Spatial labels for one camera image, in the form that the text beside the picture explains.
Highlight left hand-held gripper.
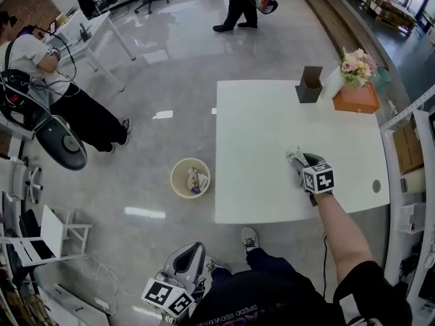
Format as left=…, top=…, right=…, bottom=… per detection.
left=141, top=242, right=207, bottom=319

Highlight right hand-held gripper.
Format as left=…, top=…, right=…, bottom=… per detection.
left=292, top=153, right=336, bottom=206

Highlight beige waste bin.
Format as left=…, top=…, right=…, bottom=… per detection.
left=170, top=157, right=211, bottom=200

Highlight white paper bag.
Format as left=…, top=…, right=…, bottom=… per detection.
left=186, top=167, right=210, bottom=194

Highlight person's right forearm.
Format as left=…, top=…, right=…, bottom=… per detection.
left=314, top=191, right=375, bottom=275

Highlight person's left white shoe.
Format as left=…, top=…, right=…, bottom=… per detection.
left=203, top=255, right=232, bottom=278

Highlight person's white shoe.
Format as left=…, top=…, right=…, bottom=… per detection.
left=203, top=255, right=232, bottom=278
left=241, top=227, right=260, bottom=255

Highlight person's right white shoe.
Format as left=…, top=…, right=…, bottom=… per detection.
left=241, top=227, right=260, bottom=255

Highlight brown pen holder box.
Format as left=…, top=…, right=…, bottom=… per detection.
left=294, top=65, right=324, bottom=105

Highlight orange box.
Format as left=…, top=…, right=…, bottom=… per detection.
left=332, top=81, right=381, bottom=115

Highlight person's dark trousers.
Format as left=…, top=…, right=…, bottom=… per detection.
left=210, top=246, right=296, bottom=281

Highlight white metal shelf unit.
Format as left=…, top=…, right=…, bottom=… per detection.
left=378, top=83, right=435, bottom=326

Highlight person's black shirt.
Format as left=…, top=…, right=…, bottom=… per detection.
left=190, top=259, right=414, bottom=326

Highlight cardboard box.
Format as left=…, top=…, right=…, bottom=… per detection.
left=391, top=119, right=425, bottom=176

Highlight white vase with pink flowers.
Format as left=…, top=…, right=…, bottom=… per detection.
left=320, top=46, right=379, bottom=101

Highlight white floor panel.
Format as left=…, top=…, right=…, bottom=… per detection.
left=36, top=283, right=111, bottom=326

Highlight white mesh basket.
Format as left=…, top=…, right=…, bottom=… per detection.
left=396, top=202, right=428, bottom=234

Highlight white folding chair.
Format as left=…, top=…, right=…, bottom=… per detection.
left=9, top=204, right=94, bottom=268

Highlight wooden steps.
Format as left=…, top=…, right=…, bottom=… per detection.
left=302, top=0, right=390, bottom=71

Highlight dark green round seat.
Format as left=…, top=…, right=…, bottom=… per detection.
left=35, top=114, right=88, bottom=172

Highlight stack of cardboard boxes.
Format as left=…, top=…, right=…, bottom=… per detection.
left=353, top=0, right=418, bottom=35

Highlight white office chair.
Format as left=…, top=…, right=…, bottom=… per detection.
left=0, top=154, right=44, bottom=205

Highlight small white desk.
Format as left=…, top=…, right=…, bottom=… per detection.
left=42, top=8, right=137, bottom=94

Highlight white floor cable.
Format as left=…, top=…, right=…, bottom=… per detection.
left=80, top=253, right=120, bottom=316

